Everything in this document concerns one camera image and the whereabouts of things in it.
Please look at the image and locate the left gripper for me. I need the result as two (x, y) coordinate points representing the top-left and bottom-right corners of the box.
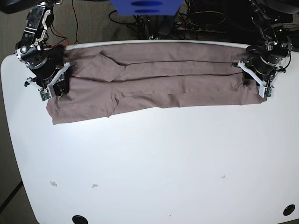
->
(232, 55), (285, 86)

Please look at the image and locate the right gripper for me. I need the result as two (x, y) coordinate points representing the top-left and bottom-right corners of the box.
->
(25, 57), (77, 96)

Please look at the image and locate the mauve T-shirt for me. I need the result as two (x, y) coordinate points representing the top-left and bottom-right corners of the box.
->
(47, 42), (266, 124)

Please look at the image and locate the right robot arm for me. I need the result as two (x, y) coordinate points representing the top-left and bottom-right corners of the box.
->
(0, 0), (73, 101)

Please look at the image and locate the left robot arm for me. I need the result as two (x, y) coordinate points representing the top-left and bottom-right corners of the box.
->
(234, 0), (299, 87)

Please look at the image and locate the black power strip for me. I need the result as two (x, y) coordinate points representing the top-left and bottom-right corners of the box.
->
(175, 22), (227, 34)

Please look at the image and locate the black table grommet left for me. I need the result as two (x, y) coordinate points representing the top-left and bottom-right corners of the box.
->
(72, 215), (88, 224)

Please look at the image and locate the black table grommet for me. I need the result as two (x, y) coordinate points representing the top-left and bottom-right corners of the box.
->
(283, 204), (296, 216)
(72, 215), (88, 224)

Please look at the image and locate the black table grommet right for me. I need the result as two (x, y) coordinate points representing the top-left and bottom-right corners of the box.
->
(283, 204), (296, 216)

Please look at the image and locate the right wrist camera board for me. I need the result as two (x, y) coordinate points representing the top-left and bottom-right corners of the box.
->
(39, 86), (56, 101)

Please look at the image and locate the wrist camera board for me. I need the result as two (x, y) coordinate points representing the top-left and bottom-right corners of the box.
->
(39, 86), (56, 101)
(258, 85), (275, 98)

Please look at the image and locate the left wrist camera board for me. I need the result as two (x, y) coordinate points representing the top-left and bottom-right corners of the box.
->
(258, 85), (275, 98)

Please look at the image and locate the blue plastic mount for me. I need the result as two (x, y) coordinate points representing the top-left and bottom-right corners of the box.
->
(110, 0), (183, 15)

